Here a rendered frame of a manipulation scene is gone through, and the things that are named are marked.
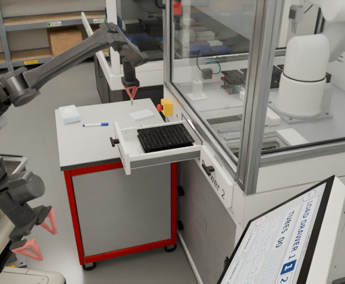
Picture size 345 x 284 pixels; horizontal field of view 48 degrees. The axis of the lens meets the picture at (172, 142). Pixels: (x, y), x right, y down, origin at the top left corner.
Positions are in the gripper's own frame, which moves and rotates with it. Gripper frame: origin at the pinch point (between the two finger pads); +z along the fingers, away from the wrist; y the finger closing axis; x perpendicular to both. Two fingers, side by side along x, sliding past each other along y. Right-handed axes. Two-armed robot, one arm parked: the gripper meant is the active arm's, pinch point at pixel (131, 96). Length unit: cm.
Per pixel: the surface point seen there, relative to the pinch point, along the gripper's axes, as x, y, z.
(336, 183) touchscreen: -17, -116, -24
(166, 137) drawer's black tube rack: -5.2, -32.0, 7.1
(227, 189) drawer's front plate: -11, -76, 6
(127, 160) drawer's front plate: 16.4, -42.3, 6.5
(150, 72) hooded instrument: -27, 48, 11
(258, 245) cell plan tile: 3, -115, -10
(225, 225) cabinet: -14, -72, 29
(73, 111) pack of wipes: 26.2, 30.5, 17.0
